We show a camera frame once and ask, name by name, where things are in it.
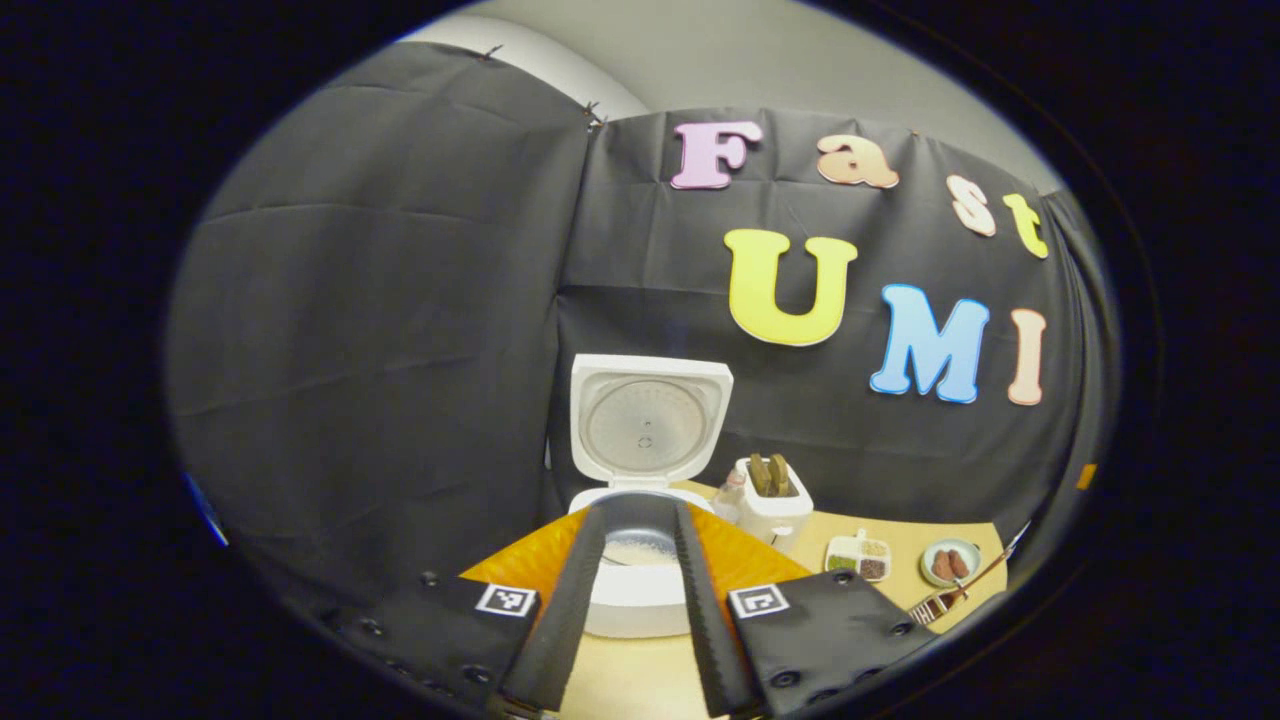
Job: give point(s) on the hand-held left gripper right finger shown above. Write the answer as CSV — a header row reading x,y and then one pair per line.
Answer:
x,y
705,620

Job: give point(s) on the pale green plate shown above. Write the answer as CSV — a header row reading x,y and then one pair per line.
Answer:
x,y
970,552

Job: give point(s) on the clear water bottle red label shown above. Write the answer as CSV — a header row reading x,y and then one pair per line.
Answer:
x,y
730,500

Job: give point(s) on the white toaster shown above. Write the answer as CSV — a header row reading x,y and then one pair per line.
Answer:
x,y
775,515

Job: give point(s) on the brown bread slice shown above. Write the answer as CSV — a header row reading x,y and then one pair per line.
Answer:
x,y
780,473
759,475

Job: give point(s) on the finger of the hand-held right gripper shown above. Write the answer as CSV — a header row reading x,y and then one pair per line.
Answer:
x,y
1086,476

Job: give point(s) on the white rice cooker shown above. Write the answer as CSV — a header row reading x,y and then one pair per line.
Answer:
x,y
650,425

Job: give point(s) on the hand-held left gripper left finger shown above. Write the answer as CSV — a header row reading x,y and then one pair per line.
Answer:
x,y
570,620

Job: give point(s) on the reddish brown sausage piece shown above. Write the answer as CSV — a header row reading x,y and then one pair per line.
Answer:
x,y
960,563
942,567

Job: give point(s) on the white divided dish of beans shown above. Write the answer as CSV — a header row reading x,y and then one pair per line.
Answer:
x,y
858,557

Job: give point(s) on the brown wooden spoon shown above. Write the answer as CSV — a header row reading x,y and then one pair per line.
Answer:
x,y
980,578

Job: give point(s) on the black backdrop cloth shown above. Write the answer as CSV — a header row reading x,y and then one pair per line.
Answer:
x,y
380,300

